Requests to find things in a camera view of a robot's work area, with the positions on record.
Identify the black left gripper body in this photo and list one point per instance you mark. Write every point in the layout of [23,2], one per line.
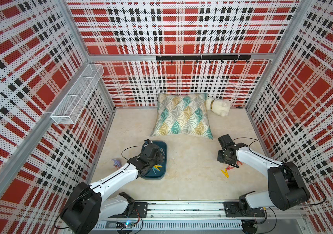
[157,160]

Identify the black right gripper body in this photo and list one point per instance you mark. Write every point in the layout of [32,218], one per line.
[222,157]

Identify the dark teal storage box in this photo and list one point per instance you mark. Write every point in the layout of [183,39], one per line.
[154,174]

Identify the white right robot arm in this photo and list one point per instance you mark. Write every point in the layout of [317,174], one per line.
[286,187]

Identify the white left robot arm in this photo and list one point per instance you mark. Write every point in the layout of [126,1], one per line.
[90,203]

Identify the purple small toy figure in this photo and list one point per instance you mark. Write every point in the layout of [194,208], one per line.
[117,163]

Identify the white plush teddy bear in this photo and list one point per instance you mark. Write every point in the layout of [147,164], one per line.
[219,107]

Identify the patterned teal gold pillow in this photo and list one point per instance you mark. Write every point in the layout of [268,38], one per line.
[182,114]

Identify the green circuit board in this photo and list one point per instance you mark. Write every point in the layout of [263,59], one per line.
[125,225]

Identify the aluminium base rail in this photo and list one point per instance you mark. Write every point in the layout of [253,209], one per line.
[209,216]

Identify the white wire mesh shelf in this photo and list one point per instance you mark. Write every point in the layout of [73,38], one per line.
[73,103]

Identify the black wall hook rail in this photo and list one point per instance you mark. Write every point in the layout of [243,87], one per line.
[204,57]

